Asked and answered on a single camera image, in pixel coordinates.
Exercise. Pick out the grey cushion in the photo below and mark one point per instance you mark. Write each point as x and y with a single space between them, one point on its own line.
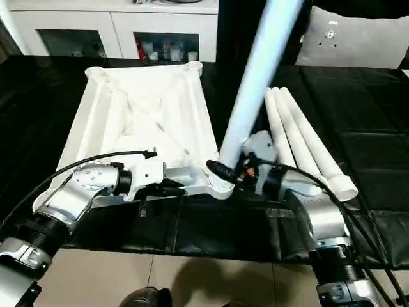
358 38

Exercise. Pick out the white plastic table top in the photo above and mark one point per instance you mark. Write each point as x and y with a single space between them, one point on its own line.
140 115

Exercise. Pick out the dark left robot foot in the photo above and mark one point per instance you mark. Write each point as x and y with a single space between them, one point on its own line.
144 298

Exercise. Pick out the white cabinet with glass doors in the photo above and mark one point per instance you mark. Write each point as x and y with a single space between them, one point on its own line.
108 29

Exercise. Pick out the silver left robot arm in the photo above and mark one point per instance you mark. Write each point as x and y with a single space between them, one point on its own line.
57 204

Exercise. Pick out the white plastic table leg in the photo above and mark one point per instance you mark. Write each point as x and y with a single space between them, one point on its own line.
262 70
291 115
278 115
302 115

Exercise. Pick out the black work mat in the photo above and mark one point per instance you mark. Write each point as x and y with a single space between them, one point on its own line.
364 115

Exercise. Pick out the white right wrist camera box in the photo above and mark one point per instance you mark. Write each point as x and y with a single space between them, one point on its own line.
261 144

